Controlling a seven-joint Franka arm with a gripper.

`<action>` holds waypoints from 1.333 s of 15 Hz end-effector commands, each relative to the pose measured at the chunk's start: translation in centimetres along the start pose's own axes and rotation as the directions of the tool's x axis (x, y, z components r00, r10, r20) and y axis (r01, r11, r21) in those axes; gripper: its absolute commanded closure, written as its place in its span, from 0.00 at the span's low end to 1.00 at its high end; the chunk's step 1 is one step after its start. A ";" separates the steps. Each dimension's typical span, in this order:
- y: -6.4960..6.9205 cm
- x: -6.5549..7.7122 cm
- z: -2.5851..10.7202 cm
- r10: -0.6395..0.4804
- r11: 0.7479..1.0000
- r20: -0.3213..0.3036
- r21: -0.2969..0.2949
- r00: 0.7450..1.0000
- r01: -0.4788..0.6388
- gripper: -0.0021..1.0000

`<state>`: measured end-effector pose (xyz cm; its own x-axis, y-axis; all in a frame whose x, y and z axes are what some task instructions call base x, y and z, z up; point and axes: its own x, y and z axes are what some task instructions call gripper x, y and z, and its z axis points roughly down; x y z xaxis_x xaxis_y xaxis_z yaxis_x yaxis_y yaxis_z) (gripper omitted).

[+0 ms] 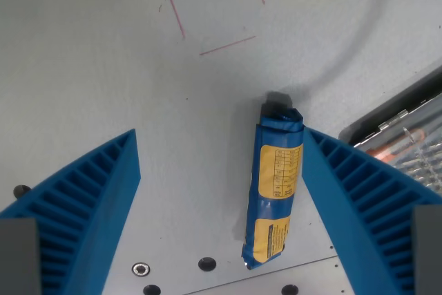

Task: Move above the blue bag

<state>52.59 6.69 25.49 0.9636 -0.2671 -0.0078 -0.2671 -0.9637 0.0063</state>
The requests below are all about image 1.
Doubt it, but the blue bag with yellow labels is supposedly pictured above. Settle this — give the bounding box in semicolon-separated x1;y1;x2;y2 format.
240;91;305;270

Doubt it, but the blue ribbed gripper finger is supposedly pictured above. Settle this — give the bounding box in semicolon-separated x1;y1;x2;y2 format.
301;126;442;295
0;129;142;295

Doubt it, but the clear plastic screwdriver case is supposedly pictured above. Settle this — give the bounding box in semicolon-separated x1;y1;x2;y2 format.
338;65;442;196

